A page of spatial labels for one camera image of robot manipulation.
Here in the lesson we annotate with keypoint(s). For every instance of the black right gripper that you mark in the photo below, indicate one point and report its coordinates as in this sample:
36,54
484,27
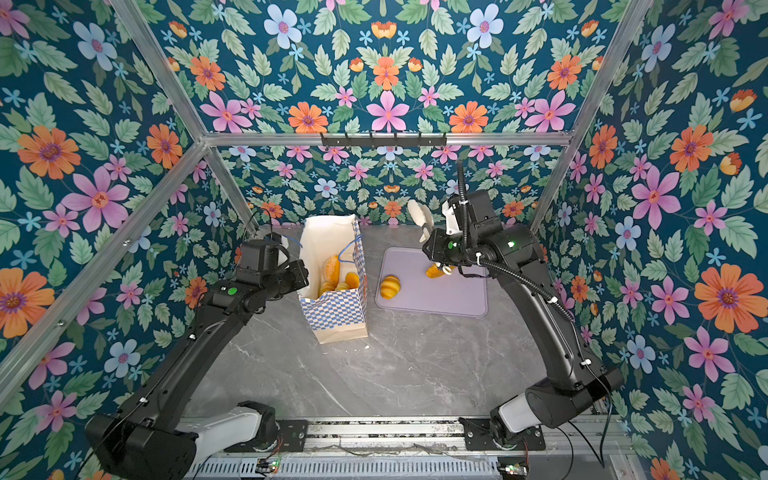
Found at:
436,253

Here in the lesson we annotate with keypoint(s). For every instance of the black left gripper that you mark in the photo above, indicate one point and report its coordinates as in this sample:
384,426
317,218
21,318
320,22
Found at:
301,273

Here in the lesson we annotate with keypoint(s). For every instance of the long narrow striped bread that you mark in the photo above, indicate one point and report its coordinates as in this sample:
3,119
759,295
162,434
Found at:
326,287

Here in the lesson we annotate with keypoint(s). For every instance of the oval golden bread bun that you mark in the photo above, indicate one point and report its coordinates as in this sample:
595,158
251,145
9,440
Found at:
331,269

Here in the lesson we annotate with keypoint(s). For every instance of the checkered paper bread bag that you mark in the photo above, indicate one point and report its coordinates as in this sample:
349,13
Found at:
335,301

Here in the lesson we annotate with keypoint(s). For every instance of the yellow orange mango bread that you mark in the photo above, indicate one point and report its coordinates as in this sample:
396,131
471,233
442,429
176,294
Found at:
352,280

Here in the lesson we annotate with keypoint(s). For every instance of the lavender plastic tray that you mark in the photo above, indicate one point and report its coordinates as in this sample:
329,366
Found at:
451,294

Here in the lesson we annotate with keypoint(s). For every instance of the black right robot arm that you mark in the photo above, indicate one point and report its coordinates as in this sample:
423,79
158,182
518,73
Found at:
575,377

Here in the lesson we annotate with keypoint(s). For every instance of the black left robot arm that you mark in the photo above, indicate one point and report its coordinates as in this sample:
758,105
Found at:
147,438

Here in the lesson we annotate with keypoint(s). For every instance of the small round striped bun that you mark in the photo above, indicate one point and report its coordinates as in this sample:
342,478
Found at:
390,286

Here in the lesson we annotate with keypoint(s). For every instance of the black hook rail bracket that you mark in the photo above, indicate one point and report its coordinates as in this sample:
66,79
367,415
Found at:
371,140

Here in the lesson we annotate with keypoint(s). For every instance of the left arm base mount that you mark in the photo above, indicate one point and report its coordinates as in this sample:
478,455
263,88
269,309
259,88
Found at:
282,435

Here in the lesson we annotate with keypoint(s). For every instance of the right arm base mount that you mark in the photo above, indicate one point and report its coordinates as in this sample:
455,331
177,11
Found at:
490,433

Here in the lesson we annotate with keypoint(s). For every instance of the white perforated cable duct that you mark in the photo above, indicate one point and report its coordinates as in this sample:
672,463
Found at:
349,468

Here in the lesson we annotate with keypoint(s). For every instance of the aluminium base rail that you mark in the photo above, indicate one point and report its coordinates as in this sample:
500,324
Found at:
590,435

